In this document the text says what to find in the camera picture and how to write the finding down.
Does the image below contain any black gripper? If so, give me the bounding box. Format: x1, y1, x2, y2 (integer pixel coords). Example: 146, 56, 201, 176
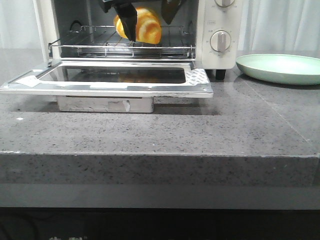
97, 0, 185, 42

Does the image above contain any yellow striped bread roll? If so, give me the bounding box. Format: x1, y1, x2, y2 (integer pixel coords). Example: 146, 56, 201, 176
113, 6, 163, 45

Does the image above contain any oven glass door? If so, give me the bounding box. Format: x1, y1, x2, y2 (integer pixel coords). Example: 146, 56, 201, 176
0, 59, 213, 113

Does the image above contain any white Toshiba toaster oven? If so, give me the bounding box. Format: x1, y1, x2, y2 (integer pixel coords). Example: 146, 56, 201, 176
33, 0, 244, 80

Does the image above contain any upper oven control knob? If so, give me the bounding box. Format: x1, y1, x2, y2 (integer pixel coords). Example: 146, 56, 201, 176
215, 0, 235, 8

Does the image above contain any oven control knob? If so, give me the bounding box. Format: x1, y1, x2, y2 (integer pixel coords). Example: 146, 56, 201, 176
210, 30, 232, 53
215, 0, 235, 8

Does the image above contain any lower oven control knob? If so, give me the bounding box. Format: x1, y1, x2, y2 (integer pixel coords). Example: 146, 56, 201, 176
210, 30, 232, 53

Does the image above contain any white curtain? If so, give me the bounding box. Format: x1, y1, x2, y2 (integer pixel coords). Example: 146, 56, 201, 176
0, 0, 320, 52

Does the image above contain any light green plate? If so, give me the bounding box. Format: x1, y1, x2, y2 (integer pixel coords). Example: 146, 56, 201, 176
236, 53, 320, 86

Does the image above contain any metal oven wire rack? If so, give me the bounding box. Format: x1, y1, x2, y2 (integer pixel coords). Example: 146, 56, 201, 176
48, 25, 196, 61

